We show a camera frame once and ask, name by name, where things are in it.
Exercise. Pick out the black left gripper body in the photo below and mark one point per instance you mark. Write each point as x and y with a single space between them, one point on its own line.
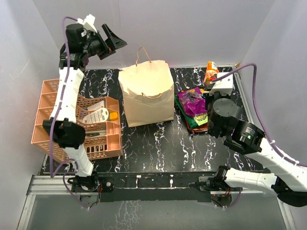
96 44

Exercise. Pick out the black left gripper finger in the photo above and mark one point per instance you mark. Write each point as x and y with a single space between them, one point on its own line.
105 53
113 41

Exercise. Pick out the brown paper bag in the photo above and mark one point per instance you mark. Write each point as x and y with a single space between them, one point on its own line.
148 92

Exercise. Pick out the purple snack packet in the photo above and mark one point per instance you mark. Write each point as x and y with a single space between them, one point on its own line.
192 102

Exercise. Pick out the orange candy packet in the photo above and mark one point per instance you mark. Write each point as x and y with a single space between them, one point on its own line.
211 72

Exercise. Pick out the green real cookies bag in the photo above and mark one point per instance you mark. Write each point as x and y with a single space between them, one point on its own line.
191 123

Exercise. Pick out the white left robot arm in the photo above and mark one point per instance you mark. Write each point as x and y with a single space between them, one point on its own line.
81 41

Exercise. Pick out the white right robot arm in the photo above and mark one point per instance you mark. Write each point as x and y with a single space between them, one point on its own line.
286 179

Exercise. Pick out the white tube with label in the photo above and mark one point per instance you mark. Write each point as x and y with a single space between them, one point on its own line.
98 116

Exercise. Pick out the yellow bottle cap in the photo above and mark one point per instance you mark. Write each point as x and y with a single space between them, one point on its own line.
113 116

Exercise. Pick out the orange plastic organizer basket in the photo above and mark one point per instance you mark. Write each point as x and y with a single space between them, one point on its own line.
108 145

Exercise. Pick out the yellow green sour candy packet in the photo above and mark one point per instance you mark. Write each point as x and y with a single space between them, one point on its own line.
201 119

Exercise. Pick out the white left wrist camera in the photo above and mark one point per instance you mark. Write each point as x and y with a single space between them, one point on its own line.
90 21

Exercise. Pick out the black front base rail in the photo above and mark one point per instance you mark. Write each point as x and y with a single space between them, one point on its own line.
155 186

